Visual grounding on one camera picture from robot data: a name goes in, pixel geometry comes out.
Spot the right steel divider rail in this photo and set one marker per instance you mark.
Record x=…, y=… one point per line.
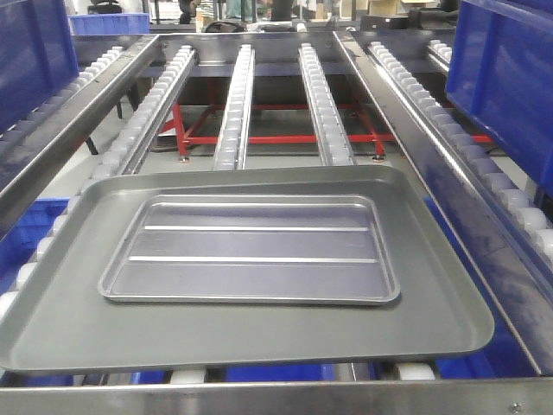
x=513, y=272

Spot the blue bin upper left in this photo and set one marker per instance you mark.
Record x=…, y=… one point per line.
x=37, y=56

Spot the right lane roller track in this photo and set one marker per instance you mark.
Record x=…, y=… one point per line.
x=419, y=101

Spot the steel divider rail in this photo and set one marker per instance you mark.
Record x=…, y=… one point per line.
x=513, y=272
x=33, y=161

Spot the blue bin lower shelf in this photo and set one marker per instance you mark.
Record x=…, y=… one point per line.
x=20, y=243

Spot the left steel divider rail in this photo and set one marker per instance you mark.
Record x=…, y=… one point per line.
x=33, y=161

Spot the centre-left white roller track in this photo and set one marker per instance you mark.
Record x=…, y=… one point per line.
x=231, y=148

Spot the red metal frame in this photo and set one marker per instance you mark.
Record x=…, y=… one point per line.
x=279, y=116

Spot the far left roller track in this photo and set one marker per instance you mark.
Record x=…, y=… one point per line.
x=30, y=122

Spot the large grey metal tray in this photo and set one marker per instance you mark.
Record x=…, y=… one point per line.
x=60, y=322

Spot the small silver ribbed tray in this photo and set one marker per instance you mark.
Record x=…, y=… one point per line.
x=296, y=249

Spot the centre-right white roller track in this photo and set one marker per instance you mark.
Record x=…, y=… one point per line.
x=332, y=141

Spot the left white roller track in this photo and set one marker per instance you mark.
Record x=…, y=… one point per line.
x=132, y=141

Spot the front steel rack bar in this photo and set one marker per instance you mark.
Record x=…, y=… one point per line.
x=510, y=396

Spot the blue bin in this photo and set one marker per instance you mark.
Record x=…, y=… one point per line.
x=500, y=76
x=37, y=56

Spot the blue bin upper right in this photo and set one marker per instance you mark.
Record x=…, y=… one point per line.
x=500, y=76

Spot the far blue bin background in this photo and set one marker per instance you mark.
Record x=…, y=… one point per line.
x=110, y=24

